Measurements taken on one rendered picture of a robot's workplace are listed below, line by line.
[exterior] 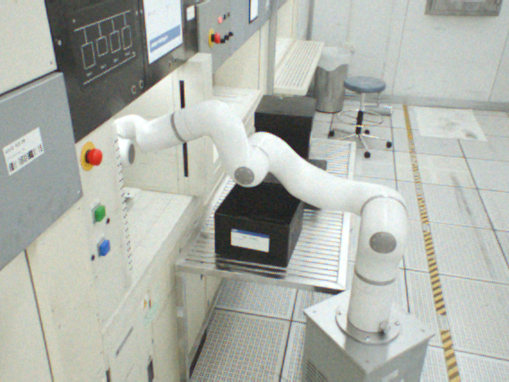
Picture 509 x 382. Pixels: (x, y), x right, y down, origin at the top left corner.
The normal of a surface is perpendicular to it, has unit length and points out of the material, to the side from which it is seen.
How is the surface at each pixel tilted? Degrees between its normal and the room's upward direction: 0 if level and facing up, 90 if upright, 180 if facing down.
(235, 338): 0
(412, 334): 0
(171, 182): 90
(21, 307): 90
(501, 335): 0
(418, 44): 90
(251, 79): 90
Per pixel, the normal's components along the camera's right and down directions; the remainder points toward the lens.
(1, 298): -0.20, 0.46
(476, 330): 0.03, -0.88
